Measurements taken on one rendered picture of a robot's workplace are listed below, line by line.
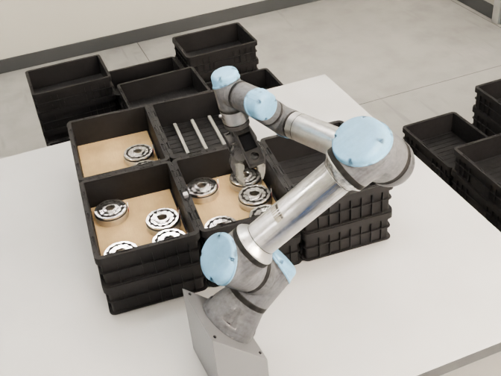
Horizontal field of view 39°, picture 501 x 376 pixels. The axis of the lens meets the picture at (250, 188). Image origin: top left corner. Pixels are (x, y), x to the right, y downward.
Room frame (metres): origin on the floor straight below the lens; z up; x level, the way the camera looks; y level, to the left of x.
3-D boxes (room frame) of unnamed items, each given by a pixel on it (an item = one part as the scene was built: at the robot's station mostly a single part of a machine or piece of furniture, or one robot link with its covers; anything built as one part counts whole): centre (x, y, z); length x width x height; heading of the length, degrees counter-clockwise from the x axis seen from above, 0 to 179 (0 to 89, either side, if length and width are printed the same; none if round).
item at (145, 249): (1.67, 0.34, 0.92); 0.40 x 0.30 x 0.02; 14
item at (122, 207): (1.75, 0.44, 0.86); 0.10 x 0.10 x 0.01
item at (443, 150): (2.70, -0.95, 0.26); 0.40 x 0.30 x 0.23; 18
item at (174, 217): (1.68, 0.28, 0.86); 0.10 x 0.10 x 0.01
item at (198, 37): (3.55, 0.12, 0.37); 0.40 x 0.30 x 0.45; 108
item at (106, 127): (2.05, 0.44, 0.87); 0.40 x 0.30 x 0.11; 14
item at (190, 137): (2.13, 0.15, 0.87); 0.40 x 0.30 x 0.11; 14
